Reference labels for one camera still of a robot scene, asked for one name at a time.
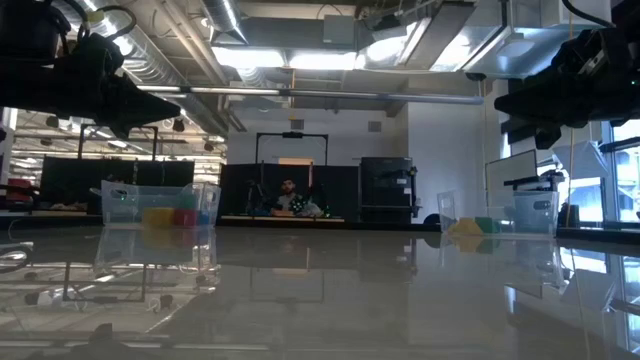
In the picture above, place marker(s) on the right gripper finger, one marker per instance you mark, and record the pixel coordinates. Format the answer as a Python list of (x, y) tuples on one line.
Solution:
[(530, 105), (542, 132)]

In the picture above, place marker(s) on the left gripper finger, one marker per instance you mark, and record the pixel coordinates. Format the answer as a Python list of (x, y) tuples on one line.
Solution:
[(147, 97), (131, 116)]

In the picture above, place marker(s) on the teal wooden block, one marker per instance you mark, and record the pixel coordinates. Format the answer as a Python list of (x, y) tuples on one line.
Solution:
[(186, 201)]

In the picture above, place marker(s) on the yellow wooden cube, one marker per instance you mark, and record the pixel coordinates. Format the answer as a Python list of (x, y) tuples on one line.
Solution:
[(471, 226), (456, 229), (158, 217)]

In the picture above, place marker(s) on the green wooden block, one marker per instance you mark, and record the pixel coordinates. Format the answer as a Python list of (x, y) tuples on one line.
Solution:
[(489, 225)]

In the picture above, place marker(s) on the red wooden cube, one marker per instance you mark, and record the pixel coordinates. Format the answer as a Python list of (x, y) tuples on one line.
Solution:
[(185, 217)]

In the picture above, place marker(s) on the blue wooden cube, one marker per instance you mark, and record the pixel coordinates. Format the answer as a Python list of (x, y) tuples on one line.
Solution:
[(204, 219)]

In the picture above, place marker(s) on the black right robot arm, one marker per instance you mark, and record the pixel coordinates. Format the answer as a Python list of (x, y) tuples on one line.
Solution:
[(629, 22)]

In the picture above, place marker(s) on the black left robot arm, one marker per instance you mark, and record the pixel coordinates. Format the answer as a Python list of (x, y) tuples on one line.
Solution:
[(25, 27)]

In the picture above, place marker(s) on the black ceiling spotlight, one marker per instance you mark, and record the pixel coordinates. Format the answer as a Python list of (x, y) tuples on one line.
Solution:
[(209, 146), (52, 121), (178, 125)]

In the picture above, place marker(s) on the white angled panel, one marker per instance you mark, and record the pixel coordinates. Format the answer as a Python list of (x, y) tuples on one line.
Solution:
[(582, 160)]

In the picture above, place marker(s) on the black desk equipment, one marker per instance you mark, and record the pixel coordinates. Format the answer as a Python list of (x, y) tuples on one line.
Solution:
[(532, 181)]

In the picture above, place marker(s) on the computer monitor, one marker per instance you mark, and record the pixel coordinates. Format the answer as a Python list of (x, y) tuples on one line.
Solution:
[(510, 170)]

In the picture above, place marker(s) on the clear plastic bin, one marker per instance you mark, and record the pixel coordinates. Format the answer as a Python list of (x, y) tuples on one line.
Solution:
[(125, 205), (525, 210)]

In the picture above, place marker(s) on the black partition panel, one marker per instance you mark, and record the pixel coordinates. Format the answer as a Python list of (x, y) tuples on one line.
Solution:
[(340, 190), (70, 175)]

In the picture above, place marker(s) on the ceiling light panel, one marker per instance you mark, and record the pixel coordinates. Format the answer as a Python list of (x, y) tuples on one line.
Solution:
[(247, 57), (325, 60)]

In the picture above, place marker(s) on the red container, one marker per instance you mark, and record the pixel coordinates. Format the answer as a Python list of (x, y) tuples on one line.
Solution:
[(19, 192)]

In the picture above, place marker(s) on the black round object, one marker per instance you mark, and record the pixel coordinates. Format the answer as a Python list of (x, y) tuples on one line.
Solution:
[(431, 220)]

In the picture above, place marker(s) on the distant wooden table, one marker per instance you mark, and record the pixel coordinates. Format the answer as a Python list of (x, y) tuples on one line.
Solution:
[(235, 219)]

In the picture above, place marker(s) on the grey horizontal pipe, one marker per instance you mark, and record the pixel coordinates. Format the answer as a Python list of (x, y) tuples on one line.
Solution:
[(300, 93)]

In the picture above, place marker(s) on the black equipment cart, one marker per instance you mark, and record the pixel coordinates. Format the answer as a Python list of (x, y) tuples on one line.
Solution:
[(385, 185)]

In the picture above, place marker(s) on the person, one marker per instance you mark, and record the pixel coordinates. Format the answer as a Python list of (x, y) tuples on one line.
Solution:
[(287, 192)]

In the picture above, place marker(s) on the grey junction box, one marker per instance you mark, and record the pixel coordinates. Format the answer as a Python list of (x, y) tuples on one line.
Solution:
[(339, 29)]

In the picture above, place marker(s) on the glossy white work board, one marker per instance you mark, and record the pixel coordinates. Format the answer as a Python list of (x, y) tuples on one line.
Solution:
[(320, 300)]

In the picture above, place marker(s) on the large spiral duct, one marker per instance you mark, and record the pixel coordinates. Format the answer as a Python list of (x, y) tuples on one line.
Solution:
[(145, 55)]

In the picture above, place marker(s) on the silver round duct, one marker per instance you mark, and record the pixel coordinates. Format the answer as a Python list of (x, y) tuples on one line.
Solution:
[(225, 20)]

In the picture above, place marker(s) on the black gantry frame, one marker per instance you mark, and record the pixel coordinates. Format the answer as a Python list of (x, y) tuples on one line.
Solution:
[(292, 135)]

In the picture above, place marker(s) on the wall vent grille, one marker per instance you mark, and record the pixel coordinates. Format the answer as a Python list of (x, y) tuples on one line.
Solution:
[(297, 124), (375, 126)]

